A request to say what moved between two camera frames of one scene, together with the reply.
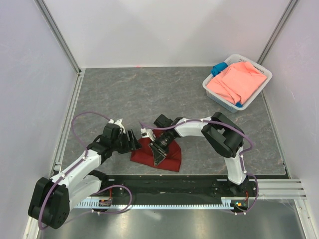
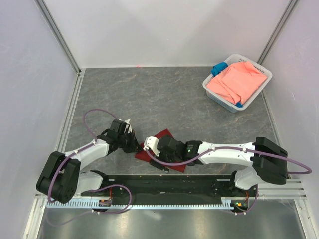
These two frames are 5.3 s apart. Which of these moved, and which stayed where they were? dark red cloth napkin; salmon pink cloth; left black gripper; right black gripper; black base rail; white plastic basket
Moved: dark red cloth napkin; right black gripper
Stayed: white plastic basket; salmon pink cloth; left black gripper; black base rail
